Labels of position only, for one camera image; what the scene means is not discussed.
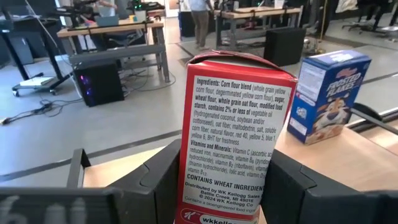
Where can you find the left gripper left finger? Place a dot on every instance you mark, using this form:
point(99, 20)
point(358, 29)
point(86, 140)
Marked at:
point(149, 193)

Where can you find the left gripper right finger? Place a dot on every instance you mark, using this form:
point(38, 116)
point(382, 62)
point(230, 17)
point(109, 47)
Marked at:
point(289, 199)

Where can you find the pink Froot Loops cereal box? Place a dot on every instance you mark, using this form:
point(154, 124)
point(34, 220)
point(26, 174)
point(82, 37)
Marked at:
point(233, 130)

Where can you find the blue Frosted Flakes cereal box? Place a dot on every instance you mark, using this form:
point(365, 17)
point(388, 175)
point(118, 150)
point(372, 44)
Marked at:
point(329, 102)

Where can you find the black background robot arm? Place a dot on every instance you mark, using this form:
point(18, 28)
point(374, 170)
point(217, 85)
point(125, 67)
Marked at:
point(77, 7)

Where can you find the wooden shelf with black posts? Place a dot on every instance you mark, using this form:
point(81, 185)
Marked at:
point(342, 161)

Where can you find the black computer tower purple lights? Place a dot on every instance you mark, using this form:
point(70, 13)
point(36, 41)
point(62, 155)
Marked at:
point(102, 84)

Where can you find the black box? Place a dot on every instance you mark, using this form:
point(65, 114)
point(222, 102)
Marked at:
point(284, 46)

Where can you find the wooden desk with grey legs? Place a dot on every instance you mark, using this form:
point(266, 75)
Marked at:
point(124, 26)

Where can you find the person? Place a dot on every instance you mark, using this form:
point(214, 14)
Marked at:
point(107, 9)
point(200, 28)

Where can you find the grey laptop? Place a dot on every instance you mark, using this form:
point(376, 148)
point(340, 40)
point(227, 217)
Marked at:
point(107, 21)

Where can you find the black aluminium rig frame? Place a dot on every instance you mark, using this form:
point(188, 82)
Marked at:
point(379, 122)

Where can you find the wooden table with black frame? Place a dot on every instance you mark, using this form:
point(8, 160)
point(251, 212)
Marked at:
point(264, 12)

